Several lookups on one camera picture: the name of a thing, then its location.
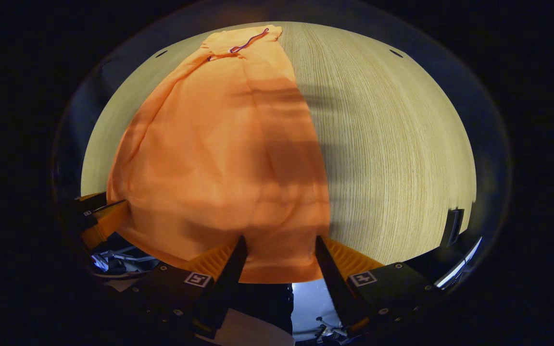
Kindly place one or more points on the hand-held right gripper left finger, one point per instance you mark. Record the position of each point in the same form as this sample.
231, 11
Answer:
226, 283

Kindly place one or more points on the orange T-shirt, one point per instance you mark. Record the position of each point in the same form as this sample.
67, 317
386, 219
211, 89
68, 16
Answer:
219, 158

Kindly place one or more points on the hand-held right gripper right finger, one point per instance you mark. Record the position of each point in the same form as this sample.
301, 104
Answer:
334, 283

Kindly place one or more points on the black flat panel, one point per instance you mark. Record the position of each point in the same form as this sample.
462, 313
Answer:
452, 228

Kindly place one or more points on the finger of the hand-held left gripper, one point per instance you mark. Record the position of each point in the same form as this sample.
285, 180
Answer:
108, 223
92, 199

